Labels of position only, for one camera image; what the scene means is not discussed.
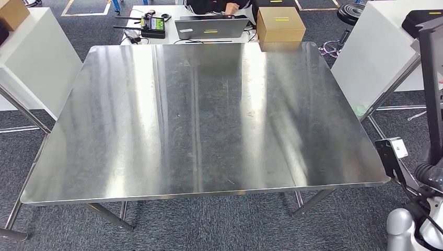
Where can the person's hand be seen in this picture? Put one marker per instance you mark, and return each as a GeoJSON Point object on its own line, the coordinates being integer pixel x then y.
{"type": "Point", "coordinates": [232, 8]}

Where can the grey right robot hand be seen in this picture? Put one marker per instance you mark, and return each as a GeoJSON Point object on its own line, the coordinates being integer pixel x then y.
{"type": "Point", "coordinates": [431, 175]}

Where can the black plastic plate frame part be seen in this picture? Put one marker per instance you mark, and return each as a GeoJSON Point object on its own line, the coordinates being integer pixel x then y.
{"type": "Point", "coordinates": [432, 86]}

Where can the stainless steel workbench table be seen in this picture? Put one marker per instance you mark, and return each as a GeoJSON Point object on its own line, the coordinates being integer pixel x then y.
{"type": "Point", "coordinates": [207, 121]}

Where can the person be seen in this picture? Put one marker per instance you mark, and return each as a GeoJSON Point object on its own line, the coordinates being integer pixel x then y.
{"type": "Point", "coordinates": [207, 5]}

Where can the grey laptop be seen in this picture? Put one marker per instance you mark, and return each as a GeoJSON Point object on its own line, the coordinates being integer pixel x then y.
{"type": "Point", "coordinates": [211, 29]}

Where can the cardboard box with yellow label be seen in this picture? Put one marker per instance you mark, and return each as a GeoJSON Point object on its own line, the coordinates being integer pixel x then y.
{"type": "Point", "coordinates": [280, 26]}

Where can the white desk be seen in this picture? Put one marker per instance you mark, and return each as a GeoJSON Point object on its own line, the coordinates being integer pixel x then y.
{"type": "Point", "coordinates": [173, 14]}

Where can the small black round gadget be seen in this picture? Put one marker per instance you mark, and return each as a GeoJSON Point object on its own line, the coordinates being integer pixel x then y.
{"type": "Point", "coordinates": [166, 17]}
{"type": "Point", "coordinates": [150, 14]}

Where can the black remote controller with screen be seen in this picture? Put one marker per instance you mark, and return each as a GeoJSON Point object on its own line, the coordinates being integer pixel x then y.
{"type": "Point", "coordinates": [154, 27]}

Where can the black power adapter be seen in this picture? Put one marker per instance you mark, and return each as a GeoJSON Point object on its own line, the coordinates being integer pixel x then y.
{"type": "Point", "coordinates": [133, 36]}

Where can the blue metal cart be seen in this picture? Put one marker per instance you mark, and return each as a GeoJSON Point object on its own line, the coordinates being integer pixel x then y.
{"type": "Point", "coordinates": [116, 6]}

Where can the white panelled steel table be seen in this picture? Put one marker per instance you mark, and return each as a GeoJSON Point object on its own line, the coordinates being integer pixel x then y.
{"type": "Point", "coordinates": [373, 52]}
{"type": "Point", "coordinates": [34, 62]}

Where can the black fabric object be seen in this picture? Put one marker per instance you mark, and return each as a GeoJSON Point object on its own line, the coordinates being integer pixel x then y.
{"type": "Point", "coordinates": [415, 22]}

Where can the plain brown cardboard box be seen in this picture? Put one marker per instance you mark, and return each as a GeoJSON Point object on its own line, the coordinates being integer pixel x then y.
{"type": "Point", "coordinates": [14, 12]}

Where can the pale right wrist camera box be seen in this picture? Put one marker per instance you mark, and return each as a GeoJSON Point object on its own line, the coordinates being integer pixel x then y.
{"type": "Point", "coordinates": [400, 148]}

